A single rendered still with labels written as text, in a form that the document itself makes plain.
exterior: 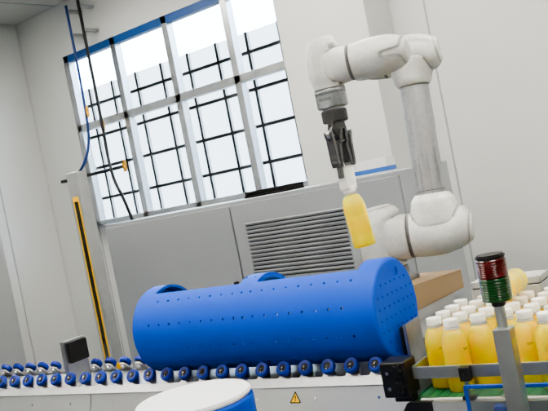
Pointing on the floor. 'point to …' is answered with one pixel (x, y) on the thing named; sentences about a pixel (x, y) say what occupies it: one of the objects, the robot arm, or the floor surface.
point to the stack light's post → (510, 369)
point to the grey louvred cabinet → (258, 240)
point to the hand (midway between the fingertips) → (346, 178)
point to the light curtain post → (95, 265)
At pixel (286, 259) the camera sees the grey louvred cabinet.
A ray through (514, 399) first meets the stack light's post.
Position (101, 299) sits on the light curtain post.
